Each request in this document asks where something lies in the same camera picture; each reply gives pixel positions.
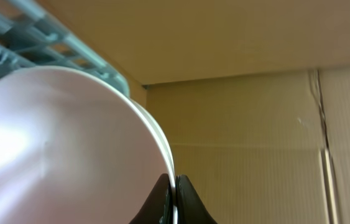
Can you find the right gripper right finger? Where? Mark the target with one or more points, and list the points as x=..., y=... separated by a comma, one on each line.
x=191, y=209

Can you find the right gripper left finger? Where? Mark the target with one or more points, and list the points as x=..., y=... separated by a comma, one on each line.
x=157, y=209

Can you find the small pink bowl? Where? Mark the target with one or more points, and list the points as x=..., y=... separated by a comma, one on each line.
x=74, y=149

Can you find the grey plastic dish rack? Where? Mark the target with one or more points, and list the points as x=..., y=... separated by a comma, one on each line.
x=31, y=36

